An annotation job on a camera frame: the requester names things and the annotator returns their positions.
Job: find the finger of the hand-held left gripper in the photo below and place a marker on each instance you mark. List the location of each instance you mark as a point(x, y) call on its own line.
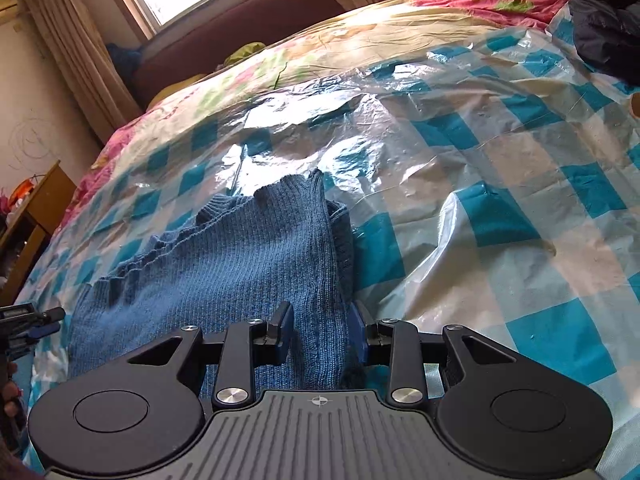
point(46, 327)

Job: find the wooden cabinet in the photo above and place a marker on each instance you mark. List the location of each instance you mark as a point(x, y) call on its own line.
point(35, 230)

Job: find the yellow-green pillow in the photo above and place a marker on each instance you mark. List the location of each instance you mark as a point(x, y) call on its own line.
point(245, 52)

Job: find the pink object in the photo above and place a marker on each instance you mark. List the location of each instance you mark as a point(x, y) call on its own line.
point(5, 202)

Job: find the blue striped knit sweater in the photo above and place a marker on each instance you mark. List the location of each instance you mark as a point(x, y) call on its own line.
point(225, 270)

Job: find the orange object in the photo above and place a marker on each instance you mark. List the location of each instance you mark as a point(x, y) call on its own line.
point(25, 190)

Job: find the person's left hand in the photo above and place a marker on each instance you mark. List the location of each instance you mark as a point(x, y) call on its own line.
point(9, 400)

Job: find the blue cloth bundle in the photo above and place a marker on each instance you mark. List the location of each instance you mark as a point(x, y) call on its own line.
point(125, 60)

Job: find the floral bedspread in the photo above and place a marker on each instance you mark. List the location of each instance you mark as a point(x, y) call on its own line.
point(400, 20)

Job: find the dark clothes pile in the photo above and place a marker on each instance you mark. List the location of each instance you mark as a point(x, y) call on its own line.
point(600, 25)

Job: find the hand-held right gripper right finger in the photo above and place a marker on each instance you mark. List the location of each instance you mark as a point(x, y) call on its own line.
point(358, 335)

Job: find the dark red headboard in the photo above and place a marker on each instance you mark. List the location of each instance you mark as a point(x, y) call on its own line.
point(225, 30)

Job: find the blue white checkered plastic sheet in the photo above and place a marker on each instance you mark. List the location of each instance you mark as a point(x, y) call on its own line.
point(500, 185)

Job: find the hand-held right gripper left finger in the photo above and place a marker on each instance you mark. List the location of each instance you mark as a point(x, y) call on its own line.
point(282, 330)

